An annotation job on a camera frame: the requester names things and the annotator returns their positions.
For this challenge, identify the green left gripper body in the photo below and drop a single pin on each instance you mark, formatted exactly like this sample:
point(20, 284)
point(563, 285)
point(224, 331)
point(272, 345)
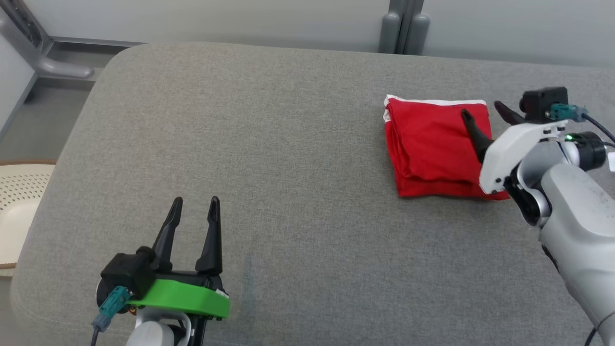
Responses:
point(187, 298)

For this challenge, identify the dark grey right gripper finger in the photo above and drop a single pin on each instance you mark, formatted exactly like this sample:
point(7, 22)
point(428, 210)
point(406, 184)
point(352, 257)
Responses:
point(475, 137)
point(510, 117)

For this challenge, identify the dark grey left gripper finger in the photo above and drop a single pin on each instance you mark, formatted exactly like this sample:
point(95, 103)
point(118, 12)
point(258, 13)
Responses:
point(212, 245)
point(169, 235)

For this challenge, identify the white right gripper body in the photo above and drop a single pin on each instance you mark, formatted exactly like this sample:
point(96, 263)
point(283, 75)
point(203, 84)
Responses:
point(504, 154)

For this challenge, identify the red shirt with white sleeves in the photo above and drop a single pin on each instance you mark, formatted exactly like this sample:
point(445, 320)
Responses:
point(427, 144)

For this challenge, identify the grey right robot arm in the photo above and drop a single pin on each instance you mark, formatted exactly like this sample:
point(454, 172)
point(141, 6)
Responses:
point(576, 216)

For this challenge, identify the white label tag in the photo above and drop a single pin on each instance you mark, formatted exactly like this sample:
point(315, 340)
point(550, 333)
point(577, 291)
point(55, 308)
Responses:
point(611, 161)

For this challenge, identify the cream perforated laundry basket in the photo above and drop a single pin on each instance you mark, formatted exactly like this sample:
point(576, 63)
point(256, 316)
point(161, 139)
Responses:
point(21, 211)

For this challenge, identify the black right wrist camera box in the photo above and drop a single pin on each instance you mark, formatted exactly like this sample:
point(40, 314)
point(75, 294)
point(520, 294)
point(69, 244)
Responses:
point(540, 103)

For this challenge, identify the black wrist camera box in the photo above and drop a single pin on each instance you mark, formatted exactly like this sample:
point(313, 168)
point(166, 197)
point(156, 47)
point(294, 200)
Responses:
point(540, 103)
point(125, 271)

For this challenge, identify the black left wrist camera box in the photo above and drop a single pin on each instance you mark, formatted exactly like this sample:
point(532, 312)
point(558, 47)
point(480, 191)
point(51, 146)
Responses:
point(125, 271)

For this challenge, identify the grey metal partition post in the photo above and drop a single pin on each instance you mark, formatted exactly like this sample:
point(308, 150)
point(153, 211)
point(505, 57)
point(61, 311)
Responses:
point(62, 69)
point(406, 29)

